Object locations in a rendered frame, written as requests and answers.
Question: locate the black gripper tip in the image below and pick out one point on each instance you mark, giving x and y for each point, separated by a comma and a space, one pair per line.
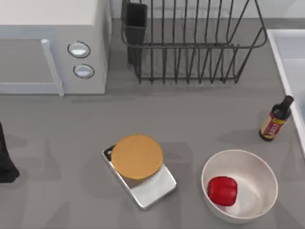
6, 162

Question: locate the dark sauce bottle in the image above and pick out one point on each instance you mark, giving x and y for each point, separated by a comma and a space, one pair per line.
275, 119

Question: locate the round orange scale plate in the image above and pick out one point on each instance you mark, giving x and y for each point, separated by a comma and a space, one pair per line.
137, 156

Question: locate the dark cutlery holder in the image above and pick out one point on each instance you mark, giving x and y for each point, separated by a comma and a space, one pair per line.
134, 21

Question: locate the white bowl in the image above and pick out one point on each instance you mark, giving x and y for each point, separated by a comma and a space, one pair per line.
257, 167

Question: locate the round microwave knob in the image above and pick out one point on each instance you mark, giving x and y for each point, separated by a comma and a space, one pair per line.
79, 49
83, 71

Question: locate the pale microwave oven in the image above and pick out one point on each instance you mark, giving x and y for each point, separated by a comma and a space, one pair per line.
100, 28

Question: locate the red bell pepper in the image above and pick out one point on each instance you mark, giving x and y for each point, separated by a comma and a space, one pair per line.
222, 190

